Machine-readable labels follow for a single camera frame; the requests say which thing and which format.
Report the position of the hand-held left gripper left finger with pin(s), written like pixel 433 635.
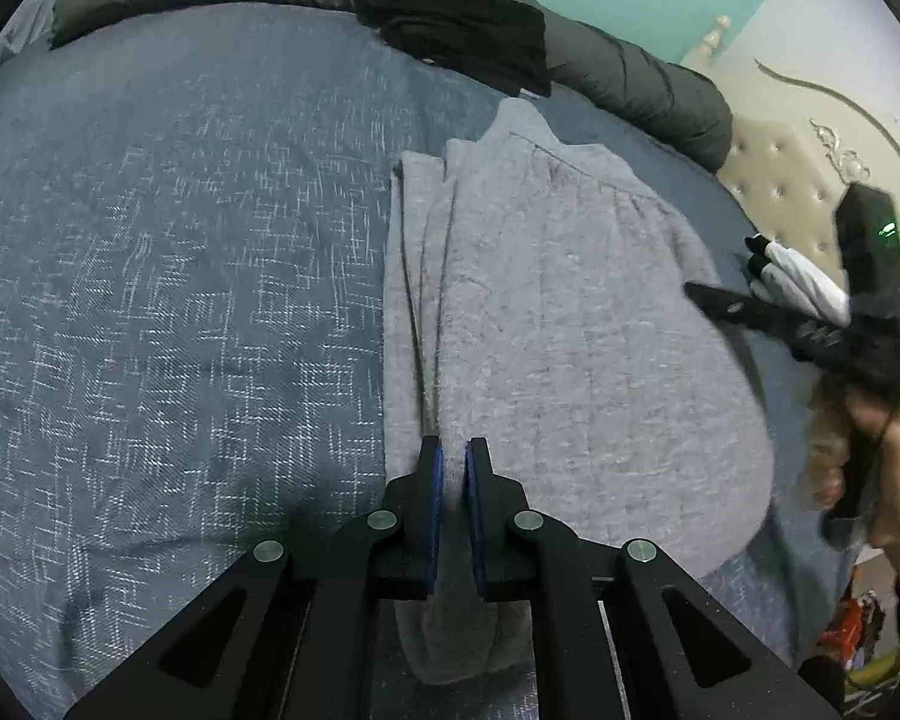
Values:
pixel 433 510

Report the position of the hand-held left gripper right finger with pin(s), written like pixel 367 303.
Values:
pixel 471 517

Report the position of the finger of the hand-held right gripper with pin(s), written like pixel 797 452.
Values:
pixel 735 311

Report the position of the grey fleece sweatshirt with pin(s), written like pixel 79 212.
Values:
pixel 570 330

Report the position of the white folded garment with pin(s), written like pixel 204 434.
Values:
pixel 814 292

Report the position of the cream tufted bed headboard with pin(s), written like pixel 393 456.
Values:
pixel 787 165

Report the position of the dark grey rolled duvet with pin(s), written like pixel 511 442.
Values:
pixel 630 82

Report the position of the red plastic object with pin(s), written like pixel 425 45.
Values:
pixel 851 622

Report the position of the bed with blue sheet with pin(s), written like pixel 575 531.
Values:
pixel 180 277

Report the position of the black crumpled garment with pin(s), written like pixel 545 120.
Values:
pixel 457 22

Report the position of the light grey pillow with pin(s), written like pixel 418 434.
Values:
pixel 15 37

